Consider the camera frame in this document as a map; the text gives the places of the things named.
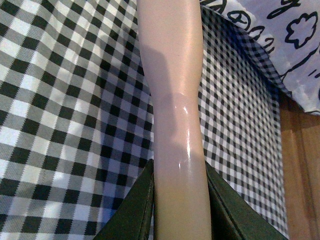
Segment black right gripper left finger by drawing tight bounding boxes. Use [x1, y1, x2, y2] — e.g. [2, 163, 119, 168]
[94, 159, 155, 240]

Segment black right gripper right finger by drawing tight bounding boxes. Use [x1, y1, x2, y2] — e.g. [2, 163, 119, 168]
[205, 163, 286, 240]

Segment beige hand brush black bristles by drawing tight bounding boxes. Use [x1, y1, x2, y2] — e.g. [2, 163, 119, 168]
[137, 0, 212, 240]

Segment wooden headboard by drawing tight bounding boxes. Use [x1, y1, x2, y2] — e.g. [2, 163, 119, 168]
[279, 93, 320, 240]

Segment black white checkered bed sheet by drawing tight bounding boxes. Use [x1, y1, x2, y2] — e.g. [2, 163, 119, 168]
[0, 0, 288, 240]

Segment white patterned pillow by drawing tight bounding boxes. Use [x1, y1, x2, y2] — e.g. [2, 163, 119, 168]
[200, 0, 320, 115]

